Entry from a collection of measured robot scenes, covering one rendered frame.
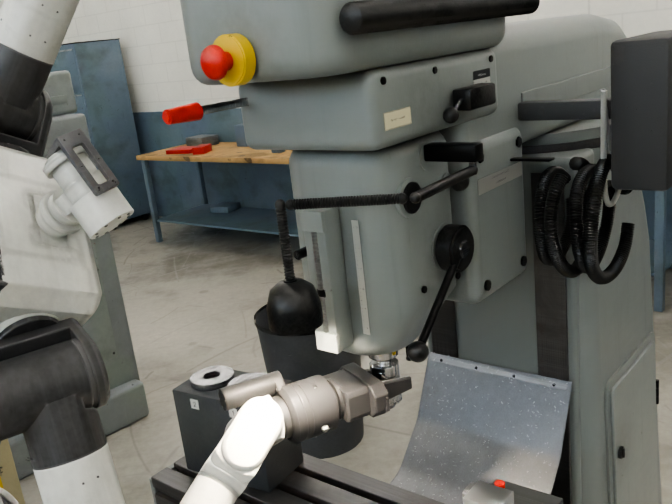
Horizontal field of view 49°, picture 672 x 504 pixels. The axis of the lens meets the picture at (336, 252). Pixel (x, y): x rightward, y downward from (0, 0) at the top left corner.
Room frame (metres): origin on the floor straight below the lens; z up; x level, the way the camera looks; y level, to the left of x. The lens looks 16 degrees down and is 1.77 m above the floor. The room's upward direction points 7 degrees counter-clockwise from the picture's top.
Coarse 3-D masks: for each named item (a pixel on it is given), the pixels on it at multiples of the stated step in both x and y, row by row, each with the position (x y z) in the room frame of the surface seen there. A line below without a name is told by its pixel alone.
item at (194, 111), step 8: (192, 104) 0.97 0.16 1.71; (208, 104) 0.99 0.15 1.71; (216, 104) 1.00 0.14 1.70; (224, 104) 1.01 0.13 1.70; (232, 104) 1.02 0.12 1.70; (240, 104) 1.03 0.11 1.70; (248, 104) 1.04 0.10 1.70; (168, 112) 0.94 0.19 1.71; (176, 112) 0.94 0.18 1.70; (184, 112) 0.95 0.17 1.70; (192, 112) 0.96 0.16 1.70; (200, 112) 0.97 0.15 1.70; (208, 112) 0.99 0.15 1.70; (168, 120) 0.94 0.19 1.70; (176, 120) 0.94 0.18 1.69; (184, 120) 0.95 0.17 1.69; (192, 120) 0.97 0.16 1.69
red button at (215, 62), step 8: (208, 48) 0.87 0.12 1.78; (216, 48) 0.87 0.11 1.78; (208, 56) 0.87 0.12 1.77; (216, 56) 0.86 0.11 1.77; (224, 56) 0.87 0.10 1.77; (208, 64) 0.87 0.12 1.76; (216, 64) 0.86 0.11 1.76; (224, 64) 0.86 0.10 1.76; (232, 64) 0.89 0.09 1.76; (208, 72) 0.87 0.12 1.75; (216, 72) 0.87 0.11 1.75; (224, 72) 0.87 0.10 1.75
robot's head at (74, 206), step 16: (64, 160) 0.93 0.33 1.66; (48, 176) 0.95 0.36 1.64; (64, 176) 0.93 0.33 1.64; (80, 176) 0.93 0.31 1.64; (96, 176) 0.94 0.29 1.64; (48, 192) 0.97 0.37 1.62; (64, 192) 0.94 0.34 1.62; (80, 192) 0.92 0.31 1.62; (112, 192) 0.93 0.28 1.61; (48, 208) 0.95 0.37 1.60; (64, 208) 0.94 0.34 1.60; (80, 208) 0.92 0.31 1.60; (96, 208) 0.91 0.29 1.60; (112, 208) 0.92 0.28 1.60; (128, 208) 0.93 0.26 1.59; (64, 224) 0.95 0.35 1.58; (80, 224) 0.93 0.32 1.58; (96, 224) 0.91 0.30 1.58; (112, 224) 0.94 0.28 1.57
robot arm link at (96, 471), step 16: (80, 464) 0.78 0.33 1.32; (96, 464) 0.79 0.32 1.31; (112, 464) 0.81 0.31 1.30; (48, 480) 0.77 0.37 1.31; (64, 480) 0.77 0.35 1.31; (80, 480) 0.77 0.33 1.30; (96, 480) 0.78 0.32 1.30; (112, 480) 0.80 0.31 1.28; (48, 496) 0.77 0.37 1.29; (64, 496) 0.76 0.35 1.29; (80, 496) 0.76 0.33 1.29; (96, 496) 0.77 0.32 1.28; (112, 496) 0.78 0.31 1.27
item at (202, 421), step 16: (208, 368) 1.41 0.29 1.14; (224, 368) 1.41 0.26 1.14; (192, 384) 1.35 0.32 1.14; (208, 384) 1.34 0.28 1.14; (224, 384) 1.35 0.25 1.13; (176, 400) 1.36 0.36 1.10; (192, 400) 1.33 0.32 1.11; (208, 400) 1.31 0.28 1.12; (192, 416) 1.34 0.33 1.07; (208, 416) 1.31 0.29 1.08; (224, 416) 1.29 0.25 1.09; (192, 432) 1.34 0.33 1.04; (208, 432) 1.32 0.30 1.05; (192, 448) 1.35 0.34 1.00; (208, 448) 1.32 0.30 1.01; (272, 448) 1.26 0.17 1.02; (288, 448) 1.30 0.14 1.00; (192, 464) 1.35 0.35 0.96; (272, 464) 1.26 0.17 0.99; (288, 464) 1.30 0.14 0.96; (256, 480) 1.26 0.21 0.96; (272, 480) 1.25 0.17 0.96
